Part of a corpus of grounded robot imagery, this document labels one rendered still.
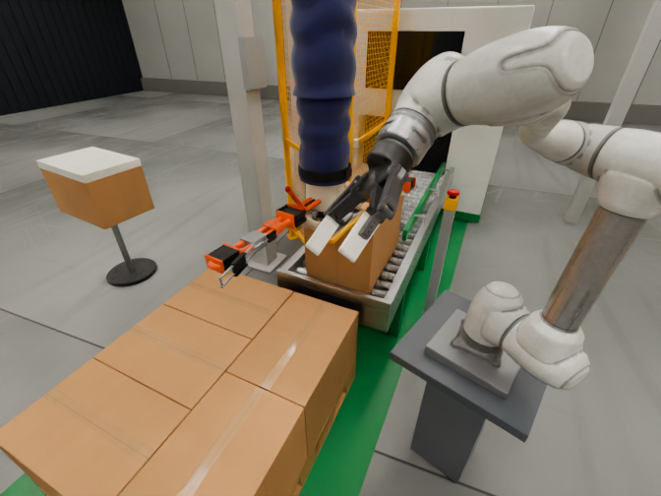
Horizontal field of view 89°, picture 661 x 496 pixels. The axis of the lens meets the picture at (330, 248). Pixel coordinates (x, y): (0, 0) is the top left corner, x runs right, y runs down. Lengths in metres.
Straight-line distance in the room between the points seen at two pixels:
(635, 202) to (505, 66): 0.58
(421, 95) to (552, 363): 0.90
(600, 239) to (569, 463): 1.46
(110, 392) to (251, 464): 0.69
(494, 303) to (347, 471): 1.13
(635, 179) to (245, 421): 1.40
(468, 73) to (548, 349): 0.88
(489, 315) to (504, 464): 1.02
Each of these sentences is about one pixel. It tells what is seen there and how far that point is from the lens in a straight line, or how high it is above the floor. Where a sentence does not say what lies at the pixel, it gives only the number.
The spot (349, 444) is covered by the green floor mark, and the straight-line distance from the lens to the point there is 2.02.
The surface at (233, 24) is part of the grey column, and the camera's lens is 2.56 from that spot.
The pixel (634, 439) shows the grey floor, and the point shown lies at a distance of 2.59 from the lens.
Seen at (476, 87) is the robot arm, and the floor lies 1.74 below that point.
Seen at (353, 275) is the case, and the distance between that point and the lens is 1.88.
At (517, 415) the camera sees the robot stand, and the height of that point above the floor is 0.75.
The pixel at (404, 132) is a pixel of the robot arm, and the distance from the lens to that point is 0.59.
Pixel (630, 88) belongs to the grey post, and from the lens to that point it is 4.28.
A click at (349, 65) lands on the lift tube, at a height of 1.70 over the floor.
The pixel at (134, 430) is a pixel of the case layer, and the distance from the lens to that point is 1.61.
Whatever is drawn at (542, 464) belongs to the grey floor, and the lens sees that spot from 2.24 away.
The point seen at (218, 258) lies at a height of 1.21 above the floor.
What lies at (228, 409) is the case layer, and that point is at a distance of 1.53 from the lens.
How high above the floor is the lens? 1.80
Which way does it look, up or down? 33 degrees down
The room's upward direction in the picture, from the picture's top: straight up
